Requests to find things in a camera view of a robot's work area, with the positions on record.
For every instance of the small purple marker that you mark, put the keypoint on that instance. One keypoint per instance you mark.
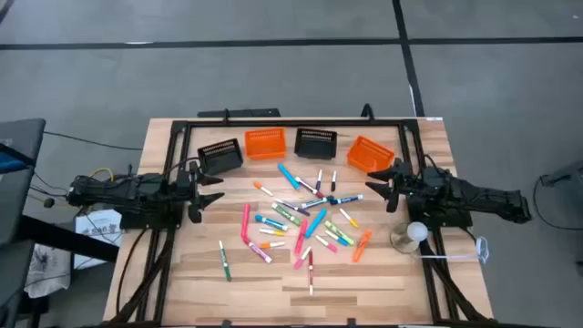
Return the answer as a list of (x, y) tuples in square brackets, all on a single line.
[(319, 179)]

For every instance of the magenta Expo marker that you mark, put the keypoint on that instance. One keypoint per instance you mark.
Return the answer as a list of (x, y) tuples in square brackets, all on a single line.
[(257, 250)]

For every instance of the thin green marker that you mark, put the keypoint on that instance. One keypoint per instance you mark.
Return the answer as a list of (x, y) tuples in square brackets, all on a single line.
[(224, 260)]

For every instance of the pink highlighter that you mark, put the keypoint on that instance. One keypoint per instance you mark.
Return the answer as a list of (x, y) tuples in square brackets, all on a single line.
[(245, 221), (300, 237)]

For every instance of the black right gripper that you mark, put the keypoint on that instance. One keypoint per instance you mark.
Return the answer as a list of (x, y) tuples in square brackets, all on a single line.
[(410, 186)]

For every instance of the orange plastic basket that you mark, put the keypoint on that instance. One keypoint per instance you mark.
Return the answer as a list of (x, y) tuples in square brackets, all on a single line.
[(265, 146), (369, 157)]

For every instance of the yellow-green highlighter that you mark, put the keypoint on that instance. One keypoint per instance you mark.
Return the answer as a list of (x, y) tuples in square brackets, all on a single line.
[(339, 232)]

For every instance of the orange highlighter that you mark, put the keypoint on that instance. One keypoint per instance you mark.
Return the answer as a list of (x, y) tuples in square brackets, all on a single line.
[(362, 245)]

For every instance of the black plastic basket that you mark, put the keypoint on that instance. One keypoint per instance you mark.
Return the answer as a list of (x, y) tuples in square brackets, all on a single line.
[(223, 161), (315, 146)]

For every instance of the brass lamp white bulb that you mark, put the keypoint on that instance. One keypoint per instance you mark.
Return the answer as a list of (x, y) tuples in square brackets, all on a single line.
[(416, 231)]

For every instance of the dark green Expo marker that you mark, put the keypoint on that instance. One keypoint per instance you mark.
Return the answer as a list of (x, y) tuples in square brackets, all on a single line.
[(314, 202)]

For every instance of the black bar device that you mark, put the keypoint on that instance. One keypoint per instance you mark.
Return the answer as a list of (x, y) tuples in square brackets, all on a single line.
[(241, 113)]

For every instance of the teal Expo marker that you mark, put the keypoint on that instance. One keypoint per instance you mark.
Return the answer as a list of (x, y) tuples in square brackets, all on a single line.
[(271, 222)]

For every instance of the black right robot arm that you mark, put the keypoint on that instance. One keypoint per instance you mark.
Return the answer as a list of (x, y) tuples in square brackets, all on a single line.
[(478, 200)]

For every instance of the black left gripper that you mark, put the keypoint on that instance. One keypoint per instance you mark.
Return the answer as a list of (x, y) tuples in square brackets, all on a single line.
[(184, 189)]

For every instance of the small light blue marker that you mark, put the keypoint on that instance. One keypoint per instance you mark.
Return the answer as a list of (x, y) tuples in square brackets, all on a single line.
[(337, 238)]

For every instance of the black frame clamp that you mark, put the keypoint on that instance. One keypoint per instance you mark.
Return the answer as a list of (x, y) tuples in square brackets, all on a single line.
[(226, 324)]

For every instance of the red Expo marker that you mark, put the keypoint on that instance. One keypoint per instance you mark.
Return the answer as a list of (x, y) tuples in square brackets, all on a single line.
[(309, 187)]

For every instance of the small pink marker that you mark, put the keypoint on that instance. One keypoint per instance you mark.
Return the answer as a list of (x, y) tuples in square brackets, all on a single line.
[(302, 258), (326, 243)]

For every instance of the white cloth bag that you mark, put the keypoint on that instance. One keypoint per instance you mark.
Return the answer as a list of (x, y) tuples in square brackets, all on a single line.
[(48, 271)]

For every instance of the thin red marker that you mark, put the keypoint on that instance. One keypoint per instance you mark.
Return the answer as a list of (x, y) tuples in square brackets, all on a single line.
[(310, 272)]

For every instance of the black aluminium table frame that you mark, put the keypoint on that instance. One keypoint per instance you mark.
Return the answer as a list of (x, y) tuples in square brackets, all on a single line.
[(296, 123)]

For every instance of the light blue highlighter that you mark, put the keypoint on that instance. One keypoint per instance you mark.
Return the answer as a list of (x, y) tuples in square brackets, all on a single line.
[(289, 177), (315, 222)]

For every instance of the black beam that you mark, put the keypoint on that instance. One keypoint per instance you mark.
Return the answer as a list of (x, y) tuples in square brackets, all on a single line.
[(68, 239)]

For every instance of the small yellow marker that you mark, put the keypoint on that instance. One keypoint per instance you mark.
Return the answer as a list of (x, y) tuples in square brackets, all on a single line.
[(272, 232), (349, 218)]

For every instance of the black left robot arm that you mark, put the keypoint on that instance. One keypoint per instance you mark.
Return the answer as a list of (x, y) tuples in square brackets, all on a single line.
[(118, 193)]

